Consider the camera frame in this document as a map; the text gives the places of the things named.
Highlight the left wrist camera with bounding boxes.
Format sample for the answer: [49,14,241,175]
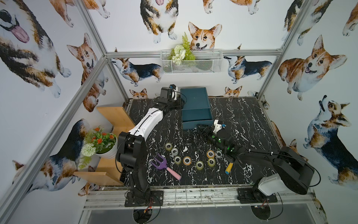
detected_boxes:
[160,84,178,101]

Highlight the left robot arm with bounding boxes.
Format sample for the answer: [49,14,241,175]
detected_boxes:
[116,90,186,194]

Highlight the potted red flower plant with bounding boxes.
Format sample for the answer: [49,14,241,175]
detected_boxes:
[78,127,117,170]

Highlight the teal drawer cabinet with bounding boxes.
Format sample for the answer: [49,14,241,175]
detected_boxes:
[180,87,213,130]

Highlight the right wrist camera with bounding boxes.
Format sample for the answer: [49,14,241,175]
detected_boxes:
[213,119,226,134]

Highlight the clear tape roll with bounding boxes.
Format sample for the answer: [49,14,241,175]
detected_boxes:
[171,147,179,156]
[215,151,223,158]

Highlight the fern and white flowers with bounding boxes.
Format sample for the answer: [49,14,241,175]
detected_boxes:
[168,33,196,65]

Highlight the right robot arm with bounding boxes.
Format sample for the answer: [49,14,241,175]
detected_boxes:
[197,124,315,195]

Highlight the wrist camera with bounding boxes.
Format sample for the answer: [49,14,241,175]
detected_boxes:
[160,84,178,101]
[213,119,226,134]

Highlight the green tape roll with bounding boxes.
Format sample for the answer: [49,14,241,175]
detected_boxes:
[165,142,173,151]
[195,161,204,170]
[208,158,216,167]
[174,156,182,165]

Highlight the wooden corner shelf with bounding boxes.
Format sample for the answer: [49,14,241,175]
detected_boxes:
[74,107,135,186]

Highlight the purple toy garden fork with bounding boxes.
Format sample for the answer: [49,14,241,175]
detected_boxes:
[149,154,182,181]

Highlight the green toy shovel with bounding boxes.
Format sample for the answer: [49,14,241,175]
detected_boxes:
[225,161,235,175]

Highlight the orange tape roll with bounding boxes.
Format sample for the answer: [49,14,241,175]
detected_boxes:
[206,150,215,159]
[183,156,192,166]

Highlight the white wire basket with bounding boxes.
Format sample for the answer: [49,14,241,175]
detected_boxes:
[160,49,223,74]

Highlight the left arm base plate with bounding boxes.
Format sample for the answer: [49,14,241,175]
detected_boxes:
[125,190,164,207]

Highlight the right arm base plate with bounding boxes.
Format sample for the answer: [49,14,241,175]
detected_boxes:
[237,188,278,204]

